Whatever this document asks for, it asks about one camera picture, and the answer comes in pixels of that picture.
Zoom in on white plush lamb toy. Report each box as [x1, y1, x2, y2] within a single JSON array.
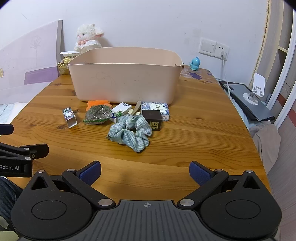
[[74, 23, 105, 53]]

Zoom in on grey cloth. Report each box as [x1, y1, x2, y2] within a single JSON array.
[[248, 120, 282, 175]]

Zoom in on white paper packet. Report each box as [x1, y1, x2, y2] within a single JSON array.
[[59, 50, 80, 61]]

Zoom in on white wall socket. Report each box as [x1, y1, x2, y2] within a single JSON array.
[[215, 42, 230, 58]]

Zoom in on blue white patterned box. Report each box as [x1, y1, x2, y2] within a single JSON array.
[[141, 102, 171, 121]]

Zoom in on orange plush toy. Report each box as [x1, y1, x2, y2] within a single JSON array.
[[86, 100, 112, 112]]

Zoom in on beige wooden spoon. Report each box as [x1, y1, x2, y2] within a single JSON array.
[[128, 101, 142, 116]]

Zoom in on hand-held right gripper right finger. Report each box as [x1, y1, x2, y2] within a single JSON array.
[[177, 161, 269, 210]]

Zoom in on pink plastic storage bin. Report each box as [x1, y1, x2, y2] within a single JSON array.
[[68, 47, 183, 105]]

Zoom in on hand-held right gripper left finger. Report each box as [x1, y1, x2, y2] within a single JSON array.
[[24, 161, 116, 210]]

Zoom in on gold foil snack bag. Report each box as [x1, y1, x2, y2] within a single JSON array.
[[58, 58, 75, 75]]

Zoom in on grey tablet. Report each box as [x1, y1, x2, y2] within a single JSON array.
[[219, 80, 276, 121]]

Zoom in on dark brown square box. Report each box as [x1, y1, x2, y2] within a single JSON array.
[[141, 109, 162, 132]]

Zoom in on light blue bedding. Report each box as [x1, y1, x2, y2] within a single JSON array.
[[0, 102, 28, 126]]

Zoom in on white phone stand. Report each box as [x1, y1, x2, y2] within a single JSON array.
[[243, 73, 266, 105]]

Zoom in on green checked cloth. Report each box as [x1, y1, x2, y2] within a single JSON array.
[[106, 114, 153, 153]]

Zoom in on person's leg in jeans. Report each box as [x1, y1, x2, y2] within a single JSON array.
[[0, 177, 24, 232]]

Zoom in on small panda print box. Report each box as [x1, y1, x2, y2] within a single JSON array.
[[62, 106, 77, 128]]

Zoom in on blue bird figurine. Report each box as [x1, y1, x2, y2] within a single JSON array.
[[189, 57, 200, 71]]

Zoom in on white plug with cable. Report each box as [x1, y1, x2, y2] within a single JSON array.
[[219, 51, 234, 98]]

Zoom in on pink bed headboard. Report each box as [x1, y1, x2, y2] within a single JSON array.
[[0, 20, 63, 105]]

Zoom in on white shelf unit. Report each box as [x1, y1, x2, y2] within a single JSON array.
[[252, 0, 296, 130]]

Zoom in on purple flower table mat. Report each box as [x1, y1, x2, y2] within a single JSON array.
[[179, 65, 216, 84]]

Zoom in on white wall switch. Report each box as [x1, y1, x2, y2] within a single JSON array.
[[199, 37, 217, 56]]

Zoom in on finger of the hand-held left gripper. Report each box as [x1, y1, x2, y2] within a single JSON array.
[[0, 124, 14, 135], [0, 143, 50, 161]]

